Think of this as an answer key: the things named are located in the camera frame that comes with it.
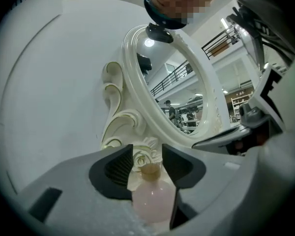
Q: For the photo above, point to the oval mirror white ornate frame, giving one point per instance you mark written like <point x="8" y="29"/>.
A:
<point x="131" y="65"/>

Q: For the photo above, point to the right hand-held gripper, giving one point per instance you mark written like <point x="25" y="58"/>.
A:
<point x="255" y="114"/>

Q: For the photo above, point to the black head camera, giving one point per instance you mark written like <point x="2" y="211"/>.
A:
<point x="159" y="33"/>

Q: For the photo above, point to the white display shelf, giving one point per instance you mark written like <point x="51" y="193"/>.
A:
<point x="239" y="104"/>

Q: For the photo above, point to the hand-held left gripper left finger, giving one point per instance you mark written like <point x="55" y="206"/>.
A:
<point x="76" y="176"/>

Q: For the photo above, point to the black railing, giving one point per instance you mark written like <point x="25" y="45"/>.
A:
<point x="218" y="42"/>

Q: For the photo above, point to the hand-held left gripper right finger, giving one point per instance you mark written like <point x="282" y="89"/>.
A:
<point x="211" y="181"/>

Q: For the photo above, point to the person's head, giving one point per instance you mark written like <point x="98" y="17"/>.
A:
<point x="177" y="1"/>

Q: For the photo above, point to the person's grey shirt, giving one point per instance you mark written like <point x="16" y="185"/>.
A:
<point x="273" y="8"/>

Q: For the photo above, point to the pink round bottle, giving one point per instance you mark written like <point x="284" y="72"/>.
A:
<point x="152" y="200"/>

